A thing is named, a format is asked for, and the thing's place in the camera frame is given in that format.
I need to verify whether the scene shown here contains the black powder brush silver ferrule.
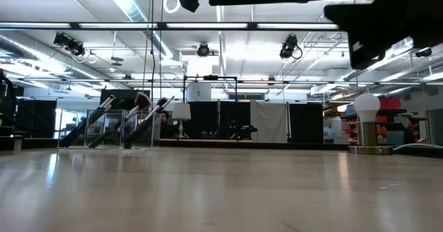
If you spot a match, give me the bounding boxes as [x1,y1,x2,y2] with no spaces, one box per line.
[123,97,170,150]

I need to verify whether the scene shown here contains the large brush brown fluffy bristles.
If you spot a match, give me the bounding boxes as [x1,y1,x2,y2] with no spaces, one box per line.
[87,92,152,150]

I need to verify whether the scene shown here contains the small black makeup brush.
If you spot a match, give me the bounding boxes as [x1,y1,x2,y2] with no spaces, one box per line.
[57,93,118,149]

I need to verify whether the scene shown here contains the clear acrylic brush organizer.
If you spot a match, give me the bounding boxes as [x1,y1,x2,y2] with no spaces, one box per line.
[56,109,162,152]

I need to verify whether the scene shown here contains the shelf with red bins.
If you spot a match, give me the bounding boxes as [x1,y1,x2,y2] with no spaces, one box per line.
[340,96,428,145]

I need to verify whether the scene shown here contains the brass lamp with white bulb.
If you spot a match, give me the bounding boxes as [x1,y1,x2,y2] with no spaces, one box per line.
[347,93,394,156]

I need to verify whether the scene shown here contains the black curtain panel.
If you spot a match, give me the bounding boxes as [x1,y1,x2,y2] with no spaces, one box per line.
[15,98,57,139]
[188,100,251,140]
[288,102,324,144]

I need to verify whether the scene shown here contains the white hanging cloth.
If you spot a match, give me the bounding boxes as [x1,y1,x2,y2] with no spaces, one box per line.
[249,100,289,144]

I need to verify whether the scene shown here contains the white shade table lamp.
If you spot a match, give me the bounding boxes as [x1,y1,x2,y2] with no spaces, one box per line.
[171,102,192,139]

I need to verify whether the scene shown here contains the black monitor screen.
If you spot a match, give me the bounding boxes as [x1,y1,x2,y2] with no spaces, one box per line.
[100,88,151,111]

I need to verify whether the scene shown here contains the black ceiling light rail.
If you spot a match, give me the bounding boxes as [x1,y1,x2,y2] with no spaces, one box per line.
[0,21,342,32]

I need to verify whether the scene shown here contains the silver ceiling duct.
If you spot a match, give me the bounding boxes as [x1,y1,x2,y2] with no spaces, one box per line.
[0,33,100,81]
[341,48,443,82]

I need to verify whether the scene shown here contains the black gantry frame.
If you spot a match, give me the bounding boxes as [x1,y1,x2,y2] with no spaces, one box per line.
[183,75,239,103]

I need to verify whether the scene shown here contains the white hanging cable loop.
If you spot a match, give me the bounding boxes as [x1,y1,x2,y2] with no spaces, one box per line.
[163,0,181,15]

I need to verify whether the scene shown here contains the white lamp cable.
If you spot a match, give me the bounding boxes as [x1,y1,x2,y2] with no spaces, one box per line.
[392,142,443,154]

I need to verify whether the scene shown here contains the black table edge frame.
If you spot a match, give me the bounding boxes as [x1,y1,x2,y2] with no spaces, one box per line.
[0,136,443,159]

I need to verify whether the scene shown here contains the black ceiling camera pair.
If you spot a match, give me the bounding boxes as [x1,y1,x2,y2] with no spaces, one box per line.
[53,32,86,57]

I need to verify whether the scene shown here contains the small grey post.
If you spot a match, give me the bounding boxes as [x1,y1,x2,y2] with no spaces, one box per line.
[12,136,24,154]

